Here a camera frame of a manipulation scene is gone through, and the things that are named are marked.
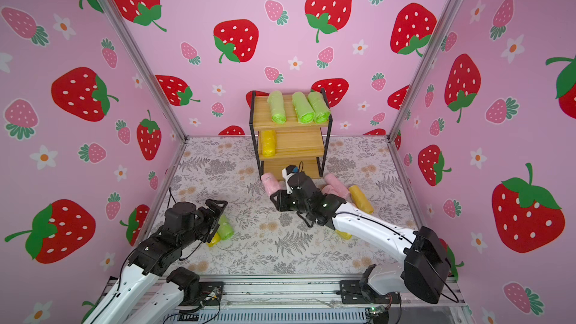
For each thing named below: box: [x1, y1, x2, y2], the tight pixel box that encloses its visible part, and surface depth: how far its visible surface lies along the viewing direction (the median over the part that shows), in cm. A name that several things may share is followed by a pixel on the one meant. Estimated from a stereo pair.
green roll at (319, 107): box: [307, 91, 331, 124], surface depth 80 cm
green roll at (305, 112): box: [291, 91, 316, 124], surface depth 81 cm
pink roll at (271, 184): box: [261, 172, 286, 197], surface depth 78 cm
